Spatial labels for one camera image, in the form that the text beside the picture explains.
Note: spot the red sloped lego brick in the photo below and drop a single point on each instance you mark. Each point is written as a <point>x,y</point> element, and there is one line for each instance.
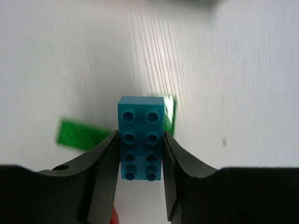
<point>114,218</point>

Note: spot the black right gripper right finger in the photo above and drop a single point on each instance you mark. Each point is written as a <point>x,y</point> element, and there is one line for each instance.
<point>197,193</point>

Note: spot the green flat lego plate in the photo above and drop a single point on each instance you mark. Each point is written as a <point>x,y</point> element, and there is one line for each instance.
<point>80,136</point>

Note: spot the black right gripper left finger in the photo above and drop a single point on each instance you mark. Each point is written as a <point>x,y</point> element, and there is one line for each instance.
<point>80,191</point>

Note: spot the teal 2x4 lego brick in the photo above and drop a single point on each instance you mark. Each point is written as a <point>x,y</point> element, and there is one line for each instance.
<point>141,130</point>

